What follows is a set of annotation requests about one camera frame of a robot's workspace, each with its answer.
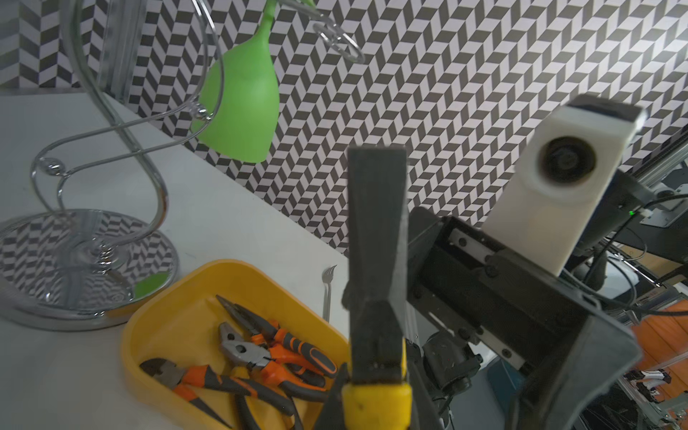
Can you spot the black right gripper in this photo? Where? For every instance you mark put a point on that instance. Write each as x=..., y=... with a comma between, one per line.
x=472, y=288

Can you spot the orange black long-nose pliers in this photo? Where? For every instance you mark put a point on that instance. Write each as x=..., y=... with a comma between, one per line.
x=286, y=347

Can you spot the orange black diagonal cutters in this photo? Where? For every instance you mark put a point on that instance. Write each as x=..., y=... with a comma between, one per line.
x=182, y=380

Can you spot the yellow plastic storage box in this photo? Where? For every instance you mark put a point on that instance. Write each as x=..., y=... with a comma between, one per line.
x=182, y=324

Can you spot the small silver fork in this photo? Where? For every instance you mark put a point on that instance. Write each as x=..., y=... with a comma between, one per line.
x=327, y=280

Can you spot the green plastic wine glass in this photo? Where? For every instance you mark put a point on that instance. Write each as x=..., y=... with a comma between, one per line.
x=241, y=91

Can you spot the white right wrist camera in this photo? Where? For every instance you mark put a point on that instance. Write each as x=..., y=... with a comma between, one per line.
x=560, y=178

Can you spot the chrome wire glass stand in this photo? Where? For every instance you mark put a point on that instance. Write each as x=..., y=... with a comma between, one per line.
x=211, y=216

